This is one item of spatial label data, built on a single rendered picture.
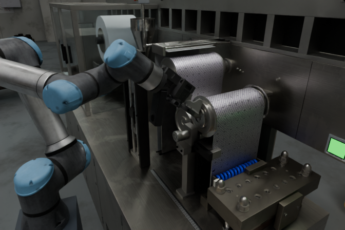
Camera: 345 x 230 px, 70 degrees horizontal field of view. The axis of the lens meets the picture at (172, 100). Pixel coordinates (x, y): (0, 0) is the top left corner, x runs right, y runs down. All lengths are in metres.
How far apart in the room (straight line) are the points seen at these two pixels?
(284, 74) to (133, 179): 0.75
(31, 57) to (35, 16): 11.20
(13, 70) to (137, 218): 0.63
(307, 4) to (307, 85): 0.27
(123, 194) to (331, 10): 0.97
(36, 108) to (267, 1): 0.91
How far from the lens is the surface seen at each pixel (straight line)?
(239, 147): 0.97
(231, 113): 0.86
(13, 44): 0.96
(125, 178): 1.15
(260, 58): 1.07
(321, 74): 0.93
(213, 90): 1.10
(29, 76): 0.69
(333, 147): 0.97
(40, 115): 0.95
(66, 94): 0.58
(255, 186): 0.94
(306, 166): 1.04
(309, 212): 1.12
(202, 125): 0.84
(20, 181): 0.90
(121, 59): 0.61
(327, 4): 0.92
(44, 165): 0.92
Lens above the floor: 1.63
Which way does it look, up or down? 22 degrees down
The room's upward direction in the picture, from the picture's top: straight up
